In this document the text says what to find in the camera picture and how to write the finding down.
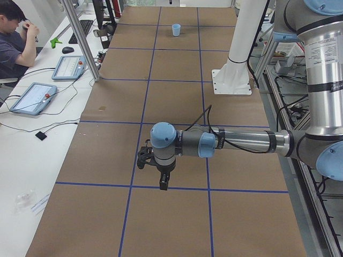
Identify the black monitor stand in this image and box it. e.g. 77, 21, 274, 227
92, 0, 117, 37

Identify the light blue paper cup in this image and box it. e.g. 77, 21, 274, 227
172, 24, 181, 37

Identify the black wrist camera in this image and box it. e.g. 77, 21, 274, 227
137, 139, 156, 169

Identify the near blue teach pendant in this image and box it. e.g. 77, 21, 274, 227
10, 82, 57, 116

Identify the green plastic tool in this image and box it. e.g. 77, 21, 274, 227
50, 37, 63, 49

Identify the black computer mouse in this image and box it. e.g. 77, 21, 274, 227
62, 47, 74, 54

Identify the black keyboard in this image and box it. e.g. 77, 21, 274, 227
68, 19, 94, 44

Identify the aluminium frame post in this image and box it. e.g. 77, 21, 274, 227
61, 0, 100, 82

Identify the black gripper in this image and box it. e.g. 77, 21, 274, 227
156, 160, 176, 190

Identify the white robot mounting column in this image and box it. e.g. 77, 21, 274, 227
212, 0, 269, 95

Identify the blue teach pendant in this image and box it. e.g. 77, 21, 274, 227
51, 56, 86, 81
10, 82, 57, 116

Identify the clear plastic bag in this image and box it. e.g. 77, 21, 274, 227
14, 189, 36, 214

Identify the far blue teach pendant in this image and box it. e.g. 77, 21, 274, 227
51, 56, 86, 81

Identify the small black square pad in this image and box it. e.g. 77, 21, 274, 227
35, 131, 47, 141

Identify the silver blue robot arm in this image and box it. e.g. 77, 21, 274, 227
137, 1, 342, 190

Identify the seated person dark shirt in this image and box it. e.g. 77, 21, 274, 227
1, 1, 40, 79

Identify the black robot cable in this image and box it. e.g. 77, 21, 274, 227
184, 104, 271, 154

